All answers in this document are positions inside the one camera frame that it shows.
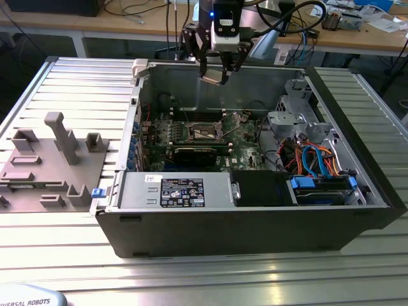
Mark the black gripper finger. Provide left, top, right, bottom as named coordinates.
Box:
left=220, top=40, right=256, bottom=86
left=181, top=24, right=211, bottom=78

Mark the silver CPU plate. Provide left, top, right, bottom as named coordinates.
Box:
left=200, top=70, right=229, bottom=86

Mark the CPU socket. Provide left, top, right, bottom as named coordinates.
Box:
left=187, top=120, right=224, bottom=143

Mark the pale grey case latch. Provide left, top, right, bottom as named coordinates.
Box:
left=132, top=59, right=150, bottom=79

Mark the green motherboard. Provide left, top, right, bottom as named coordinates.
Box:
left=140, top=110, right=278, bottom=173

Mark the grey metal drive cage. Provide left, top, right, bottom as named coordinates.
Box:
left=266, top=110, right=309, bottom=138

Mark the wooden desk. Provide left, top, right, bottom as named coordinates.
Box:
left=0, top=0, right=408, bottom=58

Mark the black graphics card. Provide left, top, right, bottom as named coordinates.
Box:
left=149, top=143, right=232, bottom=167

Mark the black plastic shroud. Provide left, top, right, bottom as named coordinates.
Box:
left=231, top=170, right=299, bottom=207

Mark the metal cooler heatsink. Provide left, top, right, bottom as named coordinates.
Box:
left=321, top=9, right=344, bottom=31

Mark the hard disk in blue carrier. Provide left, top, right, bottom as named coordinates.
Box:
left=286, top=174, right=358, bottom=207

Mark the grey electronic device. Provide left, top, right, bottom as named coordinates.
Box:
left=339, top=12, right=364, bottom=31

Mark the grey power supply unit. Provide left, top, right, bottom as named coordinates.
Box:
left=119, top=171, right=235, bottom=210

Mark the black equipment box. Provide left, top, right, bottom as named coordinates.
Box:
left=6, top=0, right=103, bottom=17

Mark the black PC case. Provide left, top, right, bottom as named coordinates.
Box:
left=94, top=59, right=408, bottom=259

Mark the blue cardboard box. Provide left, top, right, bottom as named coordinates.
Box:
left=354, top=0, right=393, bottom=12

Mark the grey plastic parts rack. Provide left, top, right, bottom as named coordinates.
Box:
left=0, top=111, right=111, bottom=214

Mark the pale blue teach pendant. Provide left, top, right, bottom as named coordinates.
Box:
left=0, top=283, right=68, bottom=306

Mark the large white wrist camera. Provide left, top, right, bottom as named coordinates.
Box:
left=210, top=1, right=242, bottom=52

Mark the thin black wire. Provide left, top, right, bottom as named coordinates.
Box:
left=244, top=99, right=272, bottom=117

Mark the black hanging cable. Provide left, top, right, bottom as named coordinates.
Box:
left=164, top=0, right=171, bottom=60

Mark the thick black camera cable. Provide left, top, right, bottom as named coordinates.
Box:
left=247, top=0, right=327, bottom=36

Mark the blue disk wire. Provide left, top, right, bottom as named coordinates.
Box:
left=314, top=147, right=330, bottom=179
left=301, top=145, right=319, bottom=178

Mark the orange wire bundle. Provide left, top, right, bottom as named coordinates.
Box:
left=285, top=143, right=342, bottom=177

